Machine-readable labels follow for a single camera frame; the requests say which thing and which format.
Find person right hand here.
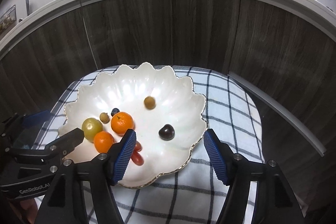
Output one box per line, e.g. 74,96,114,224
7,198,38,223

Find checkered white blue cloth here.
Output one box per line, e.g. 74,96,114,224
34,65,308,224

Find wire wall basket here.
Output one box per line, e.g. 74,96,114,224
0,5,17,34

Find white scalloped ceramic bowl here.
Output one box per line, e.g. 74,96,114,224
58,63,207,189

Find brown longan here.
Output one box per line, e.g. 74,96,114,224
143,96,156,110
99,113,110,124

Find dark purple plum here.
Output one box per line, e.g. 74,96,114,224
158,124,175,141

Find small blueberry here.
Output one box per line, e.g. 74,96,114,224
111,108,120,117

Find green yellow round fruit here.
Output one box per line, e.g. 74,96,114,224
81,118,103,142

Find red cherry tomato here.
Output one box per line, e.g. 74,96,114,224
134,141,142,152
131,151,144,166

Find orange mandarin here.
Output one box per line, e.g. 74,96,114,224
93,131,115,153
110,112,134,136

